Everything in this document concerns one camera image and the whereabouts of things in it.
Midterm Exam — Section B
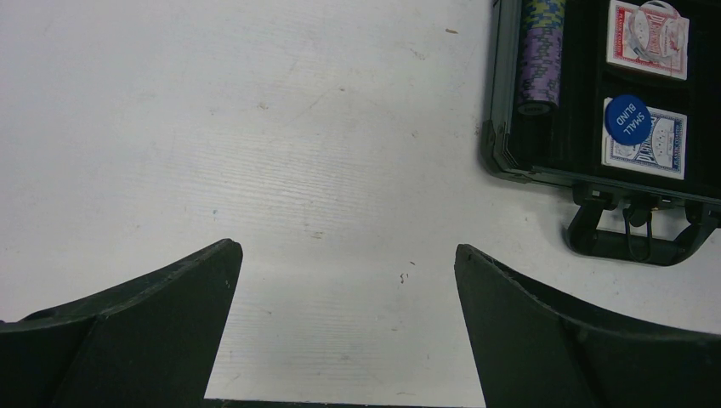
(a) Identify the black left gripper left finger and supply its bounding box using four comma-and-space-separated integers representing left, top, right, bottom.
1, 239, 243, 407

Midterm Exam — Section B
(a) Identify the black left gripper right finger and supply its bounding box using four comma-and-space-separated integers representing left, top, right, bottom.
454, 244, 720, 407

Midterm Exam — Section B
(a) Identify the black foam-lined carry case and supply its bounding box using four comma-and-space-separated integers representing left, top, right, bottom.
480, 1, 720, 266

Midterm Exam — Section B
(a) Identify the blue playing card deck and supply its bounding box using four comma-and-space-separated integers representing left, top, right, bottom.
601, 105, 688, 180

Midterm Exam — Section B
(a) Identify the blue round dealer button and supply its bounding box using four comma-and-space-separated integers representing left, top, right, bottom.
603, 94, 652, 146

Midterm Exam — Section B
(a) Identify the purple poker chip stack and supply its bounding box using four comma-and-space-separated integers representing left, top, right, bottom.
517, 27, 563, 116

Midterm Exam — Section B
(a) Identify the red playing card deck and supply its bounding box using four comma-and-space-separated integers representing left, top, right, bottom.
605, 1, 690, 81

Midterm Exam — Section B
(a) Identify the green blue poker chip stack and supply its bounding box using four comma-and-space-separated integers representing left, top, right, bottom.
520, 0, 566, 30

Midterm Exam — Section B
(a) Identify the clear round plastic disc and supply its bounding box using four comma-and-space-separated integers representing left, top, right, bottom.
628, 1, 689, 65

